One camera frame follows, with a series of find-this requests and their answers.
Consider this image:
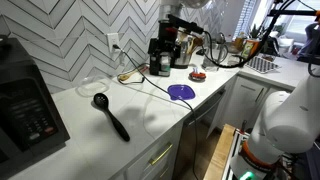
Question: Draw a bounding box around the clear glass bowl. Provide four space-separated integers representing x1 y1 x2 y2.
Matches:
76 75 110 97

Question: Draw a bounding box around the round tin with orange cutter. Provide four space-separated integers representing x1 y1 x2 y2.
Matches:
189 68 206 81

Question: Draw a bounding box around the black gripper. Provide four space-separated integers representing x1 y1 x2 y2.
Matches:
148 14 204 77

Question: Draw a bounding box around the checkered drying mat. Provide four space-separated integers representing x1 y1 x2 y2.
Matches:
246 56 279 74

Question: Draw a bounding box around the gold drawer handle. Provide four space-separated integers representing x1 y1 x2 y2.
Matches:
149 142 173 165

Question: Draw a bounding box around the black power cable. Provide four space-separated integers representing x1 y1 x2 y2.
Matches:
113 44 200 180

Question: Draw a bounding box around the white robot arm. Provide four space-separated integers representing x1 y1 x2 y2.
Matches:
231 57 320 180

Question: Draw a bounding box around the purple plastic lid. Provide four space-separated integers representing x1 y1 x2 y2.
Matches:
167 84 195 100

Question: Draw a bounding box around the glass pitcher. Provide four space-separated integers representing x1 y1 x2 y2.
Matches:
202 33 228 72

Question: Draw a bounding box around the wooden spoon on counter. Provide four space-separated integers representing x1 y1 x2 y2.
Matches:
118 67 148 81

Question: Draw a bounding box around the black slotted spatula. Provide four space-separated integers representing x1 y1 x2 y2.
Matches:
93 93 130 142

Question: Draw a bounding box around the wooden spoon in tin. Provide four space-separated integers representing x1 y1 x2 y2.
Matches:
187 37 203 55

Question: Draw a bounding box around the white wall outlet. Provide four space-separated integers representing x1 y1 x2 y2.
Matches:
107 33 119 53

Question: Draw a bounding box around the black microwave oven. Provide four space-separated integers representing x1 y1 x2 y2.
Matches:
0 35 70 176

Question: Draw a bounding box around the silver utensil tin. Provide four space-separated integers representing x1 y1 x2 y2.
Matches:
174 48 191 69

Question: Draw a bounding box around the wooden plank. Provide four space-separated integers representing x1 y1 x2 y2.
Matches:
204 124 235 180

